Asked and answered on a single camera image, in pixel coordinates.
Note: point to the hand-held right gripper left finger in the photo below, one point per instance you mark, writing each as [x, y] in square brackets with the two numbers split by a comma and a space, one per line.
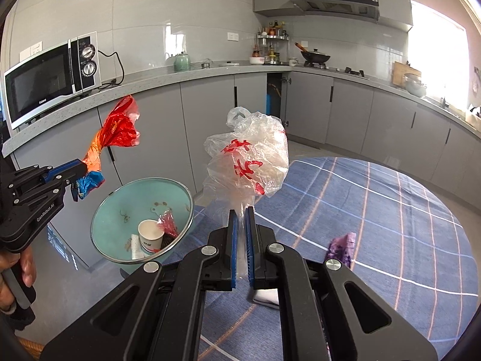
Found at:
[233, 250]

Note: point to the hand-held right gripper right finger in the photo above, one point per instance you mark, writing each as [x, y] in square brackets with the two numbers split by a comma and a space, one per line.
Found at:
[250, 250]

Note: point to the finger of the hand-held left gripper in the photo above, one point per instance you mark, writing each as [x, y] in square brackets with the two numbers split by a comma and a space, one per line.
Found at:
[56, 194]
[67, 169]

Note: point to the teal round waste bin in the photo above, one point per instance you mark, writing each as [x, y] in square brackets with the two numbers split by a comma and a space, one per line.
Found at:
[124, 203]

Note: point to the red blue foil snack bag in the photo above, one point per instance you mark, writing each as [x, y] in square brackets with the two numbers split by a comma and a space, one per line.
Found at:
[120, 128]

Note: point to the small red plastic wrapper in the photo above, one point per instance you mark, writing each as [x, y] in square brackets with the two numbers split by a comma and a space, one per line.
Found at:
[168, 223]

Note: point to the white paper cup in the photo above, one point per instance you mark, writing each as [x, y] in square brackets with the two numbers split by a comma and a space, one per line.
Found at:
[150, 235]

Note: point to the white paper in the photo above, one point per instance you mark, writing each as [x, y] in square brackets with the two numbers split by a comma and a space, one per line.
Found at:
[134, 246]

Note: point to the clear plastic bag red print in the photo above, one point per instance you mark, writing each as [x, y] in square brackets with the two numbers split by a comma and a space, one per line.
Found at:
[255, 146]

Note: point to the person's left hand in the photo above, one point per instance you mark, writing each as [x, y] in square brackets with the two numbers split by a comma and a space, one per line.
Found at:
[28, 270]

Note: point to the white crumpled tissue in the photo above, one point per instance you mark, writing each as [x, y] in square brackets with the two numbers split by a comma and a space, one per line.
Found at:
[265, 298]

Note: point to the silver black microwave oven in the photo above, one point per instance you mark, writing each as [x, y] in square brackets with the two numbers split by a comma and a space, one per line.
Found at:
[41, 82]

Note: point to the purple foil wrapper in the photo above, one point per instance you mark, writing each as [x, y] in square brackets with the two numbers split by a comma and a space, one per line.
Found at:
[342, 248]

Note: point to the woven wicker chair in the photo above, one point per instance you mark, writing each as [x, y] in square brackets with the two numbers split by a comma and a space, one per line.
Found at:
[32, 350]

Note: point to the blue plaid tablecloth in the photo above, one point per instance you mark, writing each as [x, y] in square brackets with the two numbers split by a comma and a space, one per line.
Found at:
[375, 203]

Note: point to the grey kitchen base cabinets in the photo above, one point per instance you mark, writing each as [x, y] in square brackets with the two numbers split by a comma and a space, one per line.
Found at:
[210, 105]

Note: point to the teal ceramic kettle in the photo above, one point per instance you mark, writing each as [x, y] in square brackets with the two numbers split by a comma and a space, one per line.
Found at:
[182, 62]

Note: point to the white bowl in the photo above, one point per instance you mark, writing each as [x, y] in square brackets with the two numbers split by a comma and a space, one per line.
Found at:
[257, 60]

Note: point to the small glass jar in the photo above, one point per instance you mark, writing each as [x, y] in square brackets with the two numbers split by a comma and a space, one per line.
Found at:
[292, 61]

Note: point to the black gas stove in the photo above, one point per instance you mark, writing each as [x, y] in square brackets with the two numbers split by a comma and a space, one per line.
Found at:
[338, 69]

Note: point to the black wok with lid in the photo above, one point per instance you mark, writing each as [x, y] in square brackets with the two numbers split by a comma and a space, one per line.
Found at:
[315, 57]

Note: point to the metal spice rack with bottles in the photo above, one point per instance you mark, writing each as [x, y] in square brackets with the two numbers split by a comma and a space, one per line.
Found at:
[272, 37]

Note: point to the wooden cutting board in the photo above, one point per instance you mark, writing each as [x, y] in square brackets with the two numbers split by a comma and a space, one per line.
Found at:
[400, 73]

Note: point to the black range hood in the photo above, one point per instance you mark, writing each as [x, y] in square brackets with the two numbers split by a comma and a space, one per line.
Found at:
[334, 2]

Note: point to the bright kitchen window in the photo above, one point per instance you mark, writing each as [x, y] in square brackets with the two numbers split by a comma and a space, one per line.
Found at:
[436, 56]

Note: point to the white double wall socket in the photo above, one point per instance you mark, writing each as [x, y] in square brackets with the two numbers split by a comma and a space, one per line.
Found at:
[30, 51]

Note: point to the white wall switch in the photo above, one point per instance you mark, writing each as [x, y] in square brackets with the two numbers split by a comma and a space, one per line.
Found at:
[233, 37]

